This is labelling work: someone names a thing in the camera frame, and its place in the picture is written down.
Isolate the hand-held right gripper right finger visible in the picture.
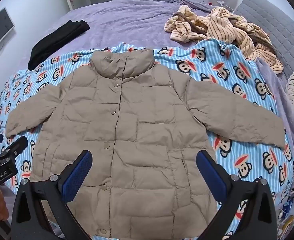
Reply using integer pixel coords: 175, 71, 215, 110
196, 150, 281, 240

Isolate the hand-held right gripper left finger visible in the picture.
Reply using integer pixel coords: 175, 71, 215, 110
10, 150, 93, 240

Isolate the beige puffer jacket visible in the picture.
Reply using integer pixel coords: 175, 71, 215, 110
5, 49, 286, 238

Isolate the monkey printed striped blanket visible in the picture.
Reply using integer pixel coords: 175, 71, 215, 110
0, 38, 294, 240

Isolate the black folded garment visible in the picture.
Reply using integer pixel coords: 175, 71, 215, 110
27, 19, 90, 71

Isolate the beige striped fleece robe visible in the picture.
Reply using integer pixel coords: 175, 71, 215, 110
164, 5, 284, 74

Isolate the brown robe belt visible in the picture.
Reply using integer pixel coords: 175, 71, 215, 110
173, 12, 209, 35

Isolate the purple fleece bed blanket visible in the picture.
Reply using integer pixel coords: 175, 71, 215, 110
28, 0, 294, 188

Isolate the grey pillow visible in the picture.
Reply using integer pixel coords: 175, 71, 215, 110
235, 0, 294, 90

